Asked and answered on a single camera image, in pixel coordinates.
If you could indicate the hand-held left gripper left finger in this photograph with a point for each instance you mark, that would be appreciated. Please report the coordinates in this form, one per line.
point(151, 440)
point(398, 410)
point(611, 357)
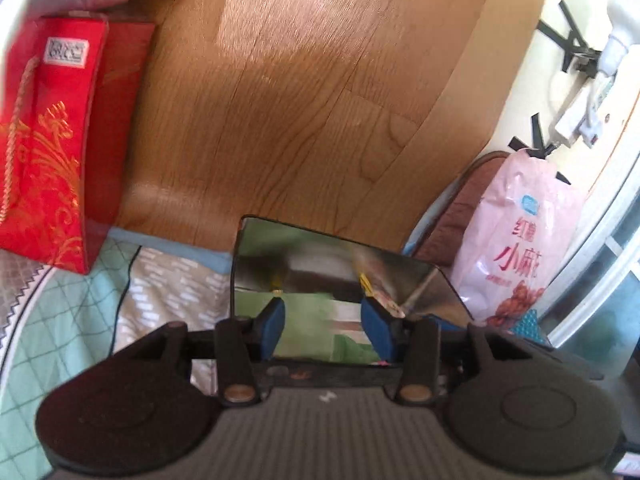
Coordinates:
point(272, 327)

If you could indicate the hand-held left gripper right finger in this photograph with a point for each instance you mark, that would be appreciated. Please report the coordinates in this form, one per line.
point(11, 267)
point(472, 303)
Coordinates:
point(377, 330)

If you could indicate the yellow-edged clear snack packet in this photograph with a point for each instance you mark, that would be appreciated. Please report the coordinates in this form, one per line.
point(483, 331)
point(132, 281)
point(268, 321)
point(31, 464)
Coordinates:
point(382, 300)

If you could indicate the black printed tin box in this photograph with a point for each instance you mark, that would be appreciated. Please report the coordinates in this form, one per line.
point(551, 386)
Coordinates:
point(320, 255)

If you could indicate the brown cushion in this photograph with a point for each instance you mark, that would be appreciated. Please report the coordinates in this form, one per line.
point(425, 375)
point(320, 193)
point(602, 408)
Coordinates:
point(460, 220)

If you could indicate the blue patterned mat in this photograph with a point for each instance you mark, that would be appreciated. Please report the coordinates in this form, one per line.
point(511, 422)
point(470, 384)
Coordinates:
point(530, 327)

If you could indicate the large pink snack bag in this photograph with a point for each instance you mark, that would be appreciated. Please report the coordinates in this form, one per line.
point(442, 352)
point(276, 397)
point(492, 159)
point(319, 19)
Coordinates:
point(520, 240)

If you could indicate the black tape strip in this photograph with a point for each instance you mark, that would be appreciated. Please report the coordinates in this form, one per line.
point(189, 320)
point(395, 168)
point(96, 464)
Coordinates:
point(570, 42)
point(537, 132)
point(561, 178)

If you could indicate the wooden headboard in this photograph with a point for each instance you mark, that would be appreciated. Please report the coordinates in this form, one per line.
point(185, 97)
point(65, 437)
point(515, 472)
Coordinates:
point(325, 85)

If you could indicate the red gift box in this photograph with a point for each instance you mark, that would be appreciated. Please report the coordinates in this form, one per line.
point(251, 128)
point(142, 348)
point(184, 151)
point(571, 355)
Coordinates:
point(45, 160)

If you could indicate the white plug adapter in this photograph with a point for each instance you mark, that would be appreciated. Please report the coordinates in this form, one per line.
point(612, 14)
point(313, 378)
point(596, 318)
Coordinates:
point(620, 35)

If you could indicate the white window frame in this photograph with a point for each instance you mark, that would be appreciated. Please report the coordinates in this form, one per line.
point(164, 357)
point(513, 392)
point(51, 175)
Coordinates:
point(590, 270)

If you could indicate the white wall plug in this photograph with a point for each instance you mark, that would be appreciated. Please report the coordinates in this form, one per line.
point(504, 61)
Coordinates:
point(580, 115)

